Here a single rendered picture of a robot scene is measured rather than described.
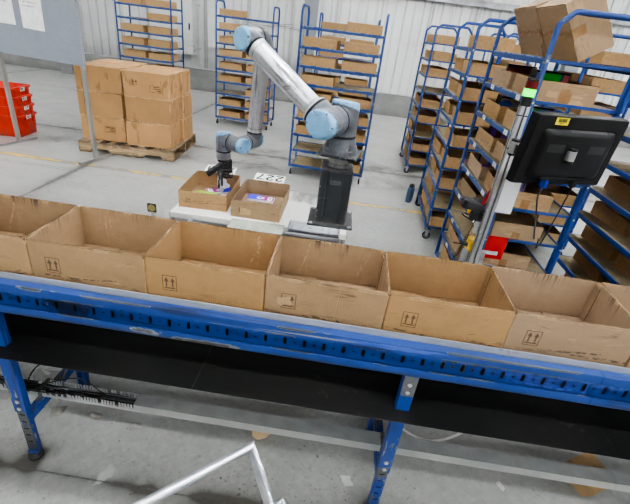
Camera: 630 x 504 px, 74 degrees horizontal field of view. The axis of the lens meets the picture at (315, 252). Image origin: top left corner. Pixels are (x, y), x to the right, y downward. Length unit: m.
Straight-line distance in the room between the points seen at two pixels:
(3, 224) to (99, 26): 10.89
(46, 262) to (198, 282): 0.51
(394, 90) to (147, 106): 6.78
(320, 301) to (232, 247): 0.47
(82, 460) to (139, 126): 4.45
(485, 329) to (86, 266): 1.30
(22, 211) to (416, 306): 1.53
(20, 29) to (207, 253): 4.84
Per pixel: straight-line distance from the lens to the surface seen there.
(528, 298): 1.78
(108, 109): 6.10
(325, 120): 2.09
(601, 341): 1.60
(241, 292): 1.37
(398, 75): 11.07
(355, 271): 1.61
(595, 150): 2.21
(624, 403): 1.70
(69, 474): 2.22
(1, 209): 2.04
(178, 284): 1.43
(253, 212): 2.39
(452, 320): 1.40
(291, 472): 2.10
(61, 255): 1.58
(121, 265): 1.48
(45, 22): 5.92
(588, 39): 2.70
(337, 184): 2.33
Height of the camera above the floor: 1.75
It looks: 28 degrees down
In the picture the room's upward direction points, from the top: 7 degrees clockwise
